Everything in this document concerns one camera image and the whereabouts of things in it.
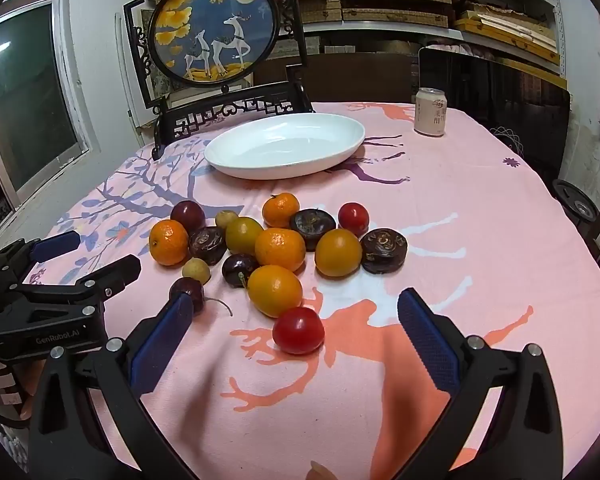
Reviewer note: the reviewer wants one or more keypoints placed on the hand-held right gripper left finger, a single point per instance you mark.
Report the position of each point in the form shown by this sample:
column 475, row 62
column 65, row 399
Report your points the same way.
column 160, row 345

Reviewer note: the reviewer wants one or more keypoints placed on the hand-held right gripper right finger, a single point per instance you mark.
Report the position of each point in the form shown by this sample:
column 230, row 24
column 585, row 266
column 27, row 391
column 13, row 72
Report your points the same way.
column 427, row 342

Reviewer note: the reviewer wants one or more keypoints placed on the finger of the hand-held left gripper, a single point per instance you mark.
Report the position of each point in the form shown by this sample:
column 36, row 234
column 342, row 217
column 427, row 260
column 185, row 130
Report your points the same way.
column 112, row 272
column 55, row 246

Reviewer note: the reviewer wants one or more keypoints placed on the dark red cherry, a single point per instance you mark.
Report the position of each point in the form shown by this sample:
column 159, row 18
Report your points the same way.
column 187, row 216
column 186, row 287
column 240, row 270

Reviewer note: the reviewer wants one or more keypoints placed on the mandarin orange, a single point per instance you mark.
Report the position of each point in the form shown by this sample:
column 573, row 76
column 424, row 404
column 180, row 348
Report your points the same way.
column 280, row 249
column 168, row 242
column 280, row 210

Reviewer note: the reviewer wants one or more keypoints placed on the dark brown water chestnut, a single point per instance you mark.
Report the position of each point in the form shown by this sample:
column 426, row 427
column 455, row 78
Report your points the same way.
column 312, row 223
column 207, row 245
column 383, row 250

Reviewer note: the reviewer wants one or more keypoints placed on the smooth yellow orange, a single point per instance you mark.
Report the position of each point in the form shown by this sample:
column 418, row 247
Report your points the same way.
column 274, row 290
column 338, row 252
column 243, row 235

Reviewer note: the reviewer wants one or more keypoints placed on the red cherry tomato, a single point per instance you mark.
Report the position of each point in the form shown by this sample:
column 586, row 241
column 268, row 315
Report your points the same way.
column 353, row 216
column 298, row 330

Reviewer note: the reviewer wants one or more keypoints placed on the white oval plate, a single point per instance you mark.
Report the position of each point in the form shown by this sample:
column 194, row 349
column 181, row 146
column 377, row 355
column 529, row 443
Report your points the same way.
column 285, row 147

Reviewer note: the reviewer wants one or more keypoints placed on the person's left hand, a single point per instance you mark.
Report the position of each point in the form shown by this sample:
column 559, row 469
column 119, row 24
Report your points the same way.
column 22, row 407

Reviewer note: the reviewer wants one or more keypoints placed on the person's right hand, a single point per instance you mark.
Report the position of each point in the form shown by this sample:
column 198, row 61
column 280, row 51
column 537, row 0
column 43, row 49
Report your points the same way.
column 321, row 472

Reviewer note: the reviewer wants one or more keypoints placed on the pink printed tablecloth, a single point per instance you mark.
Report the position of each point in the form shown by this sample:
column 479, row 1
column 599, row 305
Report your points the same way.
column 480, row 210

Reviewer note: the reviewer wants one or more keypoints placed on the black round weight plate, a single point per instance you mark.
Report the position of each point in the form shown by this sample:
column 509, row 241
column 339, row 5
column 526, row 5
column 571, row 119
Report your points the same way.
column 575, row 202

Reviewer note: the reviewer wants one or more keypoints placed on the beige drink can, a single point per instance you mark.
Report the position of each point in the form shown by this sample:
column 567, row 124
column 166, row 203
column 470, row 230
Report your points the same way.
column 431, row 112

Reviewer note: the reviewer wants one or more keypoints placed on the black chair back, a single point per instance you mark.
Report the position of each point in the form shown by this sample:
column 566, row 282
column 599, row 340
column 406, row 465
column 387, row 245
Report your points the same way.
column 490, row 90

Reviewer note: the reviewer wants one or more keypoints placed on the round deer picture table screen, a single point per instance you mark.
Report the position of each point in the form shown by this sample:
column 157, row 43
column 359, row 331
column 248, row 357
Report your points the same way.
column 215, row 30

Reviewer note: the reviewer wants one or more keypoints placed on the brown wooden chair back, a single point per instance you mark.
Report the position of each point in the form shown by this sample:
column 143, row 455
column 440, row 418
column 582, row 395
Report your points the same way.
column 355, row 77

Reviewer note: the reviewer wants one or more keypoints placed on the window with white frame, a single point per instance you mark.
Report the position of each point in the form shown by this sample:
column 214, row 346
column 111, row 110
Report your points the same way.
column 30, row 95

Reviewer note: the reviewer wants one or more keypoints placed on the white wall shelf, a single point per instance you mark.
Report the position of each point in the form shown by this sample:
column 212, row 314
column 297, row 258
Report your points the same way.
column 380, row 27

